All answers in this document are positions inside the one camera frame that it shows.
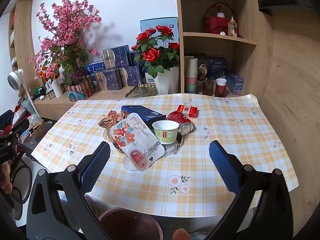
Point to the gold and blue gift box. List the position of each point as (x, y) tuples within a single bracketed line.
[(131, 76), (108, 80), (117, 56)]

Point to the red foil wrapper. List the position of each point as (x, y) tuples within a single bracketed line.
[(176, 118)]

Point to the orange artificial flowers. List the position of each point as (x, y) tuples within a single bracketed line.
[(47, 72)]

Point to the small white blue box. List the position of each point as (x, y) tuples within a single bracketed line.
[(149, 78)]

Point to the teal round tin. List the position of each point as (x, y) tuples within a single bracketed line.
[(75, 96)]

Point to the white standing fan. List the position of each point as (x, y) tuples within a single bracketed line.
[(16, 78)]

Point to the gold leaf tray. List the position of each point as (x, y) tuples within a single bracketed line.
[(140, 91)]

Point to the teal bucket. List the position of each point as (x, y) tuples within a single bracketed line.
[(28, 107)]

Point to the stack of pastel cups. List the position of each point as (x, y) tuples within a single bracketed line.
[(191, 75)]

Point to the small purple box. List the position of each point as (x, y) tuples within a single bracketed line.
[(235, 83)]

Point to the red cigarette box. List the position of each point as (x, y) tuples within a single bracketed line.
[(188, 111)]

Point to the person's left hand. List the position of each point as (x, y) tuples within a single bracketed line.
[(5, 178)]

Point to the white vase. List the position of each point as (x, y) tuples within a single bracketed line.
[(57, 88)]

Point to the small white round object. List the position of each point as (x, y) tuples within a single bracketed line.
[(222, 33)]

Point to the large blue white box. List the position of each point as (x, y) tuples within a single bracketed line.
[(150, 25)]

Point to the wooden shelf unit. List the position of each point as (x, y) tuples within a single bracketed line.
[(250, 62)]

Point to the person's right leg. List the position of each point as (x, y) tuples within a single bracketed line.
[(181, 235)]

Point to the red rose plant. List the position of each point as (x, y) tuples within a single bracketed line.
[(156, 52)]

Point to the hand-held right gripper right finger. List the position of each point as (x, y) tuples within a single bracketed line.
[(223, 166)]

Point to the red gift basket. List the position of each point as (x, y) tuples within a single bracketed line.
[(216, 23)]

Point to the brown round bin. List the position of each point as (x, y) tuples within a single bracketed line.
[(130, 223)]

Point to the green paper cup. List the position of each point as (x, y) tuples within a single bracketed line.
[(166, 135)]

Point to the brown wrapper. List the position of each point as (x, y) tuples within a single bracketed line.
[(110, 122)]

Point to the clear plastic wrapper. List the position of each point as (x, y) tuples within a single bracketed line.
[(172, 148)]

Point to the flat blue carton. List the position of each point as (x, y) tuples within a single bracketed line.
[(95, 68)]

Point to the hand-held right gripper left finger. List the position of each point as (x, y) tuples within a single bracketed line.
[(95, 166)]

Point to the red cup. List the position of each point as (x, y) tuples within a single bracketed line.
[(220, 88)]

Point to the striped flower basket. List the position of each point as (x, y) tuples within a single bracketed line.
[(78, 87)]

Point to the row of small bottles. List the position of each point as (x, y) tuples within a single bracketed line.
[(48, 94)]

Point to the red patterned cloth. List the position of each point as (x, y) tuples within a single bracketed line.
[(18, 115)]

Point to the pink blossom artificial plant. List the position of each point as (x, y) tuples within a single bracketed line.
[(67, 30)]

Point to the illustrated blue box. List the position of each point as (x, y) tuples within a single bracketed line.
[(215, 66)]

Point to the plain dark blue box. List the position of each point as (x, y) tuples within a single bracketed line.
[(133, 57)]

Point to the white flower pot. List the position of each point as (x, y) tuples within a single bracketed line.
[(167, 81)]

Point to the brown glass cup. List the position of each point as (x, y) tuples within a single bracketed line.
[(208, 88)]

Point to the flower print plastic package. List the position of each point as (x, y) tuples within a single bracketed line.
[(137, 140)]

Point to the white wall socket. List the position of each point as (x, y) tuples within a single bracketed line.
[(92, 45)]

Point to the clear perfume bottle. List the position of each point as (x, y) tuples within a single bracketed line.
[(232, 27)]

